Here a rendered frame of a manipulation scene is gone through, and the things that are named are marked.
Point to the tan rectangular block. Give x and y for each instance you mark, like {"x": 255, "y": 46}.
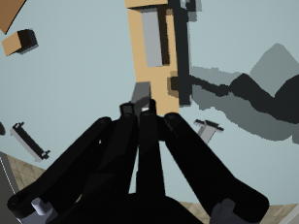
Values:
{"x": 16, "y": 42}

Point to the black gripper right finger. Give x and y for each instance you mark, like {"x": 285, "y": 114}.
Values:
{"x": 224, "y": 198}

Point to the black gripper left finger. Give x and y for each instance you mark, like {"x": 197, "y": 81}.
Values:
{"x": 76, "y": 172}

